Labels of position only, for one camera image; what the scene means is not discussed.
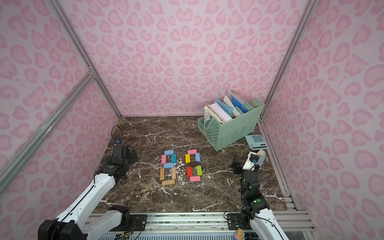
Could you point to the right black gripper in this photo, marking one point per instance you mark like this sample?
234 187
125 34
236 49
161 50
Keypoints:
238 167

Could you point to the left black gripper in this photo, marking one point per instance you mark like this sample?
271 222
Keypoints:
120 149

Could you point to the green block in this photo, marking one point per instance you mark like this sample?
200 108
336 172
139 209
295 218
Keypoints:
199 170

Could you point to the light blue block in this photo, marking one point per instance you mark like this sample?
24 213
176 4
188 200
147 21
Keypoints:
167 153
197 157
169 165

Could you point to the wooden block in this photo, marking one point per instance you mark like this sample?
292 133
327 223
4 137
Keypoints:
168 182
162 174

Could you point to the red block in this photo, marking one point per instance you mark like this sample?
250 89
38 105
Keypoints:
189 172

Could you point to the teal block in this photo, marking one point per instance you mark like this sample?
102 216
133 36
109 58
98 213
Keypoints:
174 158

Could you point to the yellow block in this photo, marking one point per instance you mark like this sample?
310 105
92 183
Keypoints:
187 158

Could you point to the wooden block diagonal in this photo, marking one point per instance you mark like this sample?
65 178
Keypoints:
174 173

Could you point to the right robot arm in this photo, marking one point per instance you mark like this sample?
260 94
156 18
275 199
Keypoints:
256 213

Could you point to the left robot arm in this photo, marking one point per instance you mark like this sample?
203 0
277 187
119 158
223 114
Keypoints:
71 223

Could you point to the grey calculator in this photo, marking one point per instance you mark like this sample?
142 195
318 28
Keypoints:
256 142

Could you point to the green plastic file basket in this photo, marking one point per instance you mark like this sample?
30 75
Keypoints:
222 135

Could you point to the white papers stack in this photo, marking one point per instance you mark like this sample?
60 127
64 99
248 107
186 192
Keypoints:
214 111

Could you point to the blue folder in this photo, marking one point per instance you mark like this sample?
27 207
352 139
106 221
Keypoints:
239 104

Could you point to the wooden box at right wall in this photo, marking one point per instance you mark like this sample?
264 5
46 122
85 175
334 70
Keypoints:
262 156

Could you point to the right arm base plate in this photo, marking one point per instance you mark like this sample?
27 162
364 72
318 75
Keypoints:
235 221

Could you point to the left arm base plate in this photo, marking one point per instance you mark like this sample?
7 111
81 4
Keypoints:
135 223

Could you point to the front aluminium rail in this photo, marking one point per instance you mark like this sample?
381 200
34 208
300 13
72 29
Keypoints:
211 226

